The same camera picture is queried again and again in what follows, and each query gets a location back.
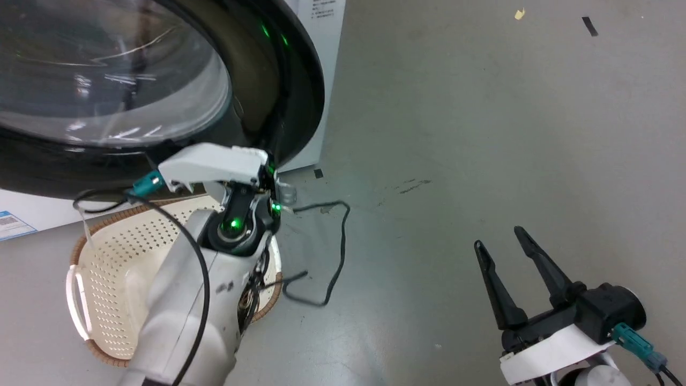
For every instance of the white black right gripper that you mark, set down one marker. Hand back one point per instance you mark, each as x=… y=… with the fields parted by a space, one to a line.
x=552 y=351

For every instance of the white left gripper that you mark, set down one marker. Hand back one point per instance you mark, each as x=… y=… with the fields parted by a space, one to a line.
x=209 y=163

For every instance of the black round washing machine door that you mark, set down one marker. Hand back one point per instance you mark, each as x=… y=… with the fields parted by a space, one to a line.
x=161 y=64

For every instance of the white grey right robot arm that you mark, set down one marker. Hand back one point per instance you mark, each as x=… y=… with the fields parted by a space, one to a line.
x=589 y=378

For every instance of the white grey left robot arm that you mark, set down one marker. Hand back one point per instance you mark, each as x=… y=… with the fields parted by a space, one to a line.
x=177 y=311

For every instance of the white washing machine body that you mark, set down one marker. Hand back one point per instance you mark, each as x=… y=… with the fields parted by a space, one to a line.
x=327 y=64

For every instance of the cream perforated laundry basket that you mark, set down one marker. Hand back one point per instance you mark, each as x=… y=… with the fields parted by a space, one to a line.
x=115 y=268

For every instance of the black tape strip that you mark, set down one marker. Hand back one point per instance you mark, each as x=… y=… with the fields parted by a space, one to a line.
x=589 y=26

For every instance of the blue white sticker label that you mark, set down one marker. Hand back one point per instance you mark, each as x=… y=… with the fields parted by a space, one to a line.
x=13 y=225

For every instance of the yellow paper scrap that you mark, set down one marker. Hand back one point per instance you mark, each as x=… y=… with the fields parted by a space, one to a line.
x=519 y=14

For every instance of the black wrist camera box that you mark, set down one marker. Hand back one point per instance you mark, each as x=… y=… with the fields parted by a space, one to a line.
x=611 y=311

